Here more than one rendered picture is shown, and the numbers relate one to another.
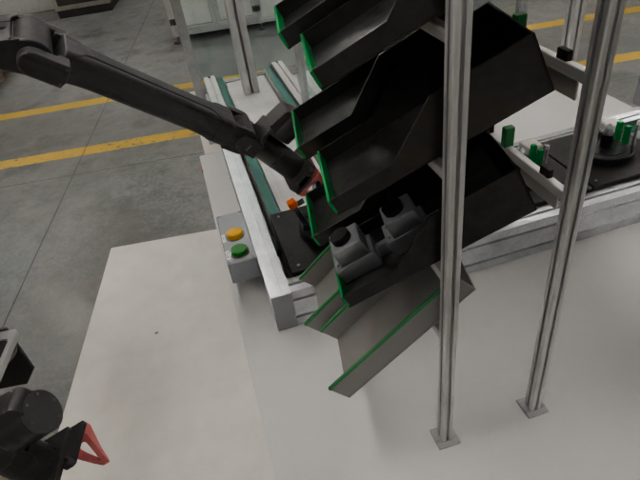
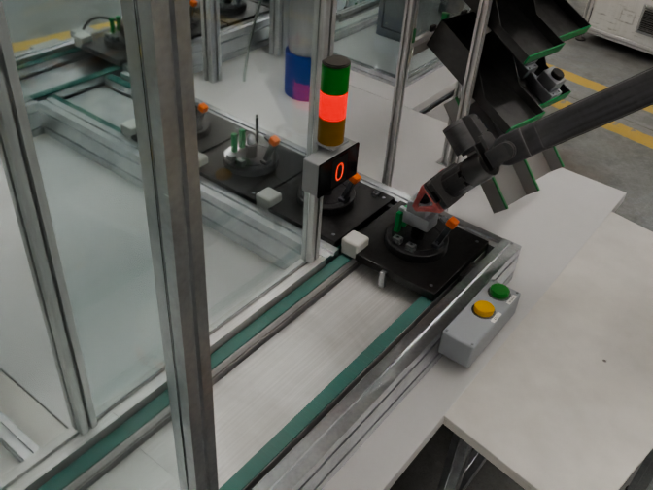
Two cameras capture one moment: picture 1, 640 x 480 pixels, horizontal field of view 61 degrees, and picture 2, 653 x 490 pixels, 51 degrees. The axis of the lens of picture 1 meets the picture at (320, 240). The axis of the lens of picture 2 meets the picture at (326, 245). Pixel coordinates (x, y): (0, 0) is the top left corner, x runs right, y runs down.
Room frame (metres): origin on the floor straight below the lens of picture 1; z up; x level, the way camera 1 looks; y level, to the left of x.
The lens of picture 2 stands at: (2.01, 0.71, 1.89)
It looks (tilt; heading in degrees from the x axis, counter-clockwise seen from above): 38 degrees down; 226
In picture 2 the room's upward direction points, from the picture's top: 5 degrees clockwise
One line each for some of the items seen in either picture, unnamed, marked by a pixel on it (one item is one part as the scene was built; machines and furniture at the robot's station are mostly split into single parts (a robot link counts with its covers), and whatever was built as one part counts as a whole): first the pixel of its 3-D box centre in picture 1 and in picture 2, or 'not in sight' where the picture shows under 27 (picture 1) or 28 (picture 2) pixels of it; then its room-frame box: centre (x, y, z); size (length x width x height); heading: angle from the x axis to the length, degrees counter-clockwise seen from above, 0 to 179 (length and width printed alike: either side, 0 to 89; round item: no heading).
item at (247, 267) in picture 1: (237, 245); (480, 321); (1.07, 0.20, 0.93); 0.21 x 0.07 x 0.06; 11
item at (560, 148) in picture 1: (607, 137); not in sight; (1.17, -0.76, 1.01); 0.24 x 0.24 x 0.13; 11
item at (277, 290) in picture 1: (250, 204); (402, 365); (1.27, 0.18, 0.91); 0.89 x 0.06 x 0.11; 11
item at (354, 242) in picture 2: not in sight; (354, 244); (1.14, -0.10, 0.97); 0.05 x 0.05 x 0.04; 11
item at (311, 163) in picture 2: not in sight; (331, 123); (1.24, -0.10, 1.29); 0.12 x 0.05 x 0.25; 11
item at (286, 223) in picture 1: (329, 230); (415, 246); (1.03, -0.02, 0.96); 0.24 x 0.24 x 0.02; 11
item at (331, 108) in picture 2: not in sight; (332, 103); (1.24, -0.10, 1.33); 0.05 x 0.05 x 0.05
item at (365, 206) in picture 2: not in sight; (326, 184); (1.07, -0.28, 1.01); 0.24 x 0.24 x 0.13; 11
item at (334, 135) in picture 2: not in sight; (330, 127); (1.24, -0.10, 1.28); 0.05 x 0.05 x 0.05
